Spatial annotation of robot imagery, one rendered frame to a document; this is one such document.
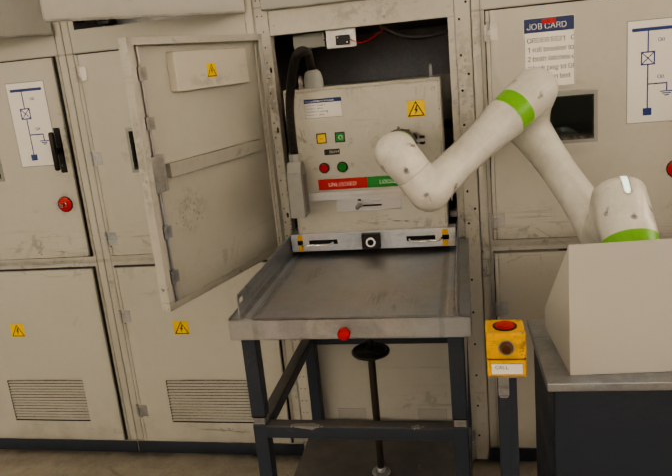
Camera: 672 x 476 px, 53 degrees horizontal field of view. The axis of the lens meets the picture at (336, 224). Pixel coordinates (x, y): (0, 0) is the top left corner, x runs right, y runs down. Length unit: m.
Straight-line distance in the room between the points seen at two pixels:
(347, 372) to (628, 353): 1.20
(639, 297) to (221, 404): 1.69
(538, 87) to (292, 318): 0.89
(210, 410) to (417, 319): 1.28
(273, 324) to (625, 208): 0.90
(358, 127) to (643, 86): 0.87
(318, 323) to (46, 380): 1.57
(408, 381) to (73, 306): 1.32
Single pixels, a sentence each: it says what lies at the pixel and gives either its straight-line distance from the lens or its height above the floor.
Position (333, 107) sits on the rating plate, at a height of 1.33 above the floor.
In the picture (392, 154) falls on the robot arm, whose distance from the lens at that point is 1.68.
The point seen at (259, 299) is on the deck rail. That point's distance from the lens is 1.88.
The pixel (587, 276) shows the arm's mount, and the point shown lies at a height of 0.98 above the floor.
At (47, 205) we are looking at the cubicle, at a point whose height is 1.05.
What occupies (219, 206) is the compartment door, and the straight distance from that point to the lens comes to 2.11.
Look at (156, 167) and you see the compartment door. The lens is 1.86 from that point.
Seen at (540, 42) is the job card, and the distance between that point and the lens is 2.20.
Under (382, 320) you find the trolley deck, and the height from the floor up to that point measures 0.84.
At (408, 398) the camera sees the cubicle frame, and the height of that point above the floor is 0.25.
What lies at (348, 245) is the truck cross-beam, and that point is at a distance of 2.19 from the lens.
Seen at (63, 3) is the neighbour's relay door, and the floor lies 1.70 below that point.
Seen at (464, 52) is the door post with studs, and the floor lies 1.46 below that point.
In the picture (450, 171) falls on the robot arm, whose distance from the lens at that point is 1.72.
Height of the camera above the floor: 1.48
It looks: 14 degrees down
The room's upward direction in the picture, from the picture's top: 6 degrees counter-clockwise
